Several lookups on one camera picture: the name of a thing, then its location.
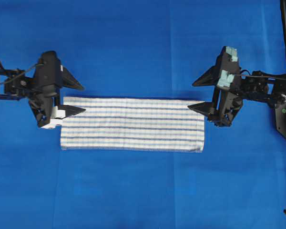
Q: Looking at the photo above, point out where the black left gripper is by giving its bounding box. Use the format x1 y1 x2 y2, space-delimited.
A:
29 67 86 129

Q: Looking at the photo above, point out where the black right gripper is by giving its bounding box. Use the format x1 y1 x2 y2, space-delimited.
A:
187 66 243 127

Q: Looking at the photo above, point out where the white blue striped towel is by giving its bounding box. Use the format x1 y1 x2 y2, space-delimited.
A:
61 97 205 152

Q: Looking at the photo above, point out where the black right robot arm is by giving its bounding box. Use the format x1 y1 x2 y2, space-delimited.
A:
188 66 286 127

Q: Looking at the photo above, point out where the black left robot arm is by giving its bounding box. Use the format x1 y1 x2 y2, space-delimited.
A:
0 58 86 129

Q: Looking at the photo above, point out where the blue table cloth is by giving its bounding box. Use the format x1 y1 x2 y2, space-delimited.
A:
0 0 286 229

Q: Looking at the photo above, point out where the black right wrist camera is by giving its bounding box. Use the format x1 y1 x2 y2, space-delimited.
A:
215 46 241 91

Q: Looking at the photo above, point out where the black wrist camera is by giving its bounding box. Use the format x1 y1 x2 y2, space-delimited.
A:
215 46 241 91
33 51 62 97

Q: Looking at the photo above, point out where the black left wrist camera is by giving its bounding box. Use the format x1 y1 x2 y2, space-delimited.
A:
33 51 62 97

